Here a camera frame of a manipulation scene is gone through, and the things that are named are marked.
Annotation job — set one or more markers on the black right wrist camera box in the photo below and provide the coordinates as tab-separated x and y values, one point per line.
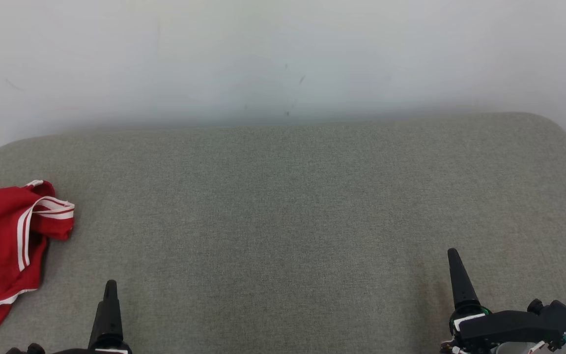
519	324

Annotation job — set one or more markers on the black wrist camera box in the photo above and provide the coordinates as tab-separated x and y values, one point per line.
22	350
519	324

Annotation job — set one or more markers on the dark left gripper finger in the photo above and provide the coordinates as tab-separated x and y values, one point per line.
108	324

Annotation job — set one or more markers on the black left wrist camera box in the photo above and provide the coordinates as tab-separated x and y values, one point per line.
22	350

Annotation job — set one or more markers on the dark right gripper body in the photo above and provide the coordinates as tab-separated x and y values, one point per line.
469	311

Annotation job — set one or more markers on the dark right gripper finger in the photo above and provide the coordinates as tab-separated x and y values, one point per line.
462	290

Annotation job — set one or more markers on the grey fabric sofa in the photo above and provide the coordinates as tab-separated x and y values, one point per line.
283	221

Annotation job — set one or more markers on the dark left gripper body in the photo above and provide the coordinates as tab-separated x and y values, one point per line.
111	352

